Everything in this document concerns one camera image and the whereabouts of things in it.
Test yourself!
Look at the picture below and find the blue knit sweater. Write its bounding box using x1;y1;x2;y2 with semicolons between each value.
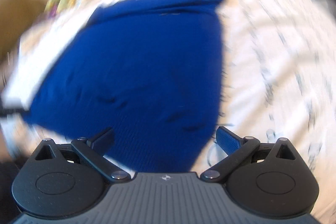
23;0;223;172

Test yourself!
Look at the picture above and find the brown headboard cushion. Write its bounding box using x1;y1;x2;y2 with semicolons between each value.
1;0;46;60

